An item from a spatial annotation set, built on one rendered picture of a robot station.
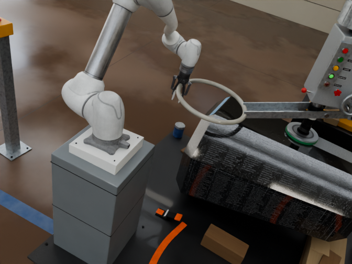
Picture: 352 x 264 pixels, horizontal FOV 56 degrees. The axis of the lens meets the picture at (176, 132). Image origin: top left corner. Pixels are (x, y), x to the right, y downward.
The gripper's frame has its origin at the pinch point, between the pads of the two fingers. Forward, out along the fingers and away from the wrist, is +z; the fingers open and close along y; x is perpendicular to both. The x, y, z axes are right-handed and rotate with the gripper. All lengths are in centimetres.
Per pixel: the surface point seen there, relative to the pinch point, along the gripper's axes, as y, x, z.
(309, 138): 91, 10, -8
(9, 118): -109, -35, 57
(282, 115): 68, 5, -17
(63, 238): -21, -87, 74
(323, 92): 81, 4, -43
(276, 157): 76, -10, 3
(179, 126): -2, 66, 70
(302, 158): 90, -7, -2
